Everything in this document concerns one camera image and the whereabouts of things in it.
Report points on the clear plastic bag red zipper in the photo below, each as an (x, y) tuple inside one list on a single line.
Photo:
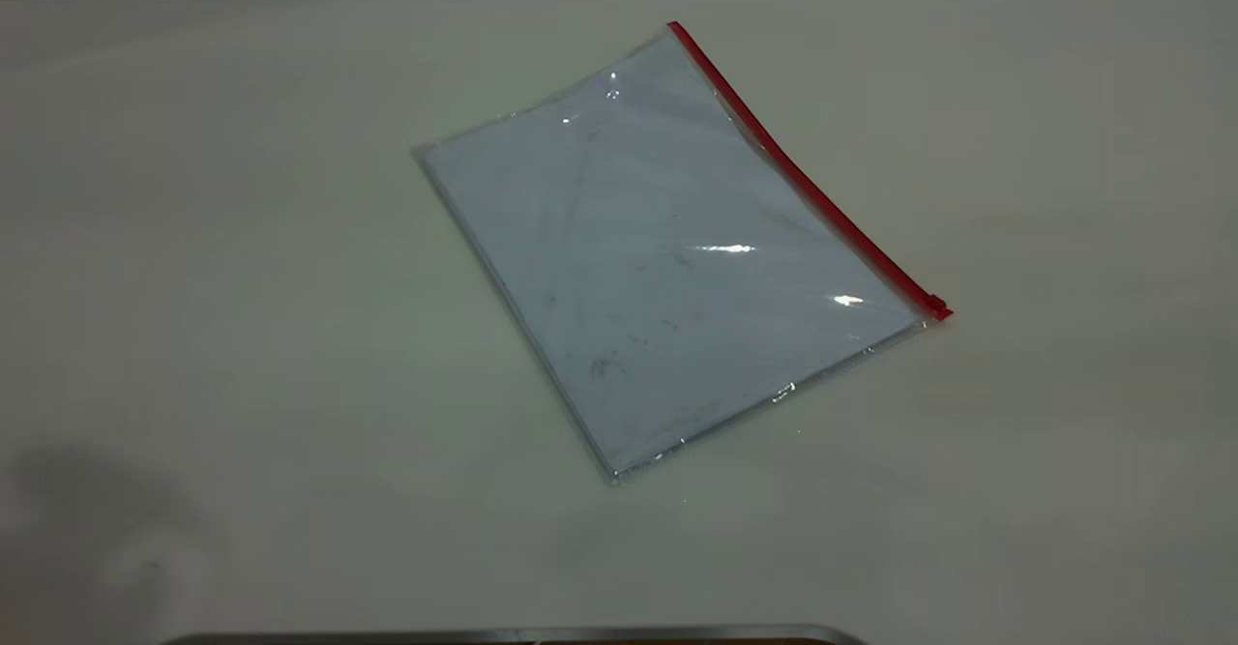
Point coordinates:
[(677, 258)]

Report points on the red zipper slider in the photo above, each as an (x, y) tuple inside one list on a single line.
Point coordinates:
[(935, 305)]

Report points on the grey metal bar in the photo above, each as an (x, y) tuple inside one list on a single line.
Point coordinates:
[(484, 636)]

